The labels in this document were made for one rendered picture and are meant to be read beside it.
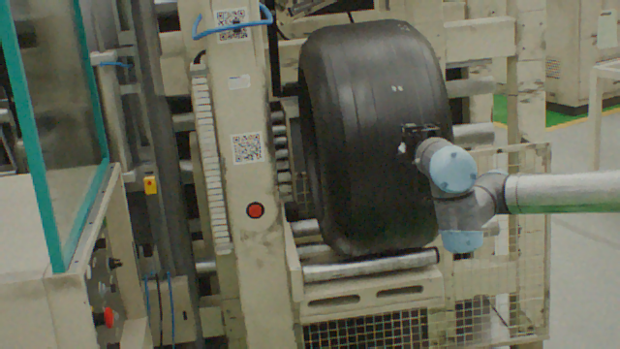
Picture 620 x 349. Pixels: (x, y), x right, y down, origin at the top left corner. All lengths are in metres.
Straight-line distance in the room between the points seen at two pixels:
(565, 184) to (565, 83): 5.03
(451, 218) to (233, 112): 0.66
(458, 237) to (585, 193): 0.23
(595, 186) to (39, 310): 0.92
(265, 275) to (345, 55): 0.60
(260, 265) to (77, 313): 0.80
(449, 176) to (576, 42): 5.01
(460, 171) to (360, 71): 0.47
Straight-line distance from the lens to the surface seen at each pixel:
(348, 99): 1.68
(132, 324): 1.81
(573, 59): 6.33
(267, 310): 2.00
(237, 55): 1.79
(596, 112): 4.48
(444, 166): 1.32
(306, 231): 2.14
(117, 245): 1.75
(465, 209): 1.37
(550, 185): 1.43
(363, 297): 1.91
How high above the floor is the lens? 1.74
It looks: 19 degrees down
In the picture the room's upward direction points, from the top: 6 degrees counter-clockwise
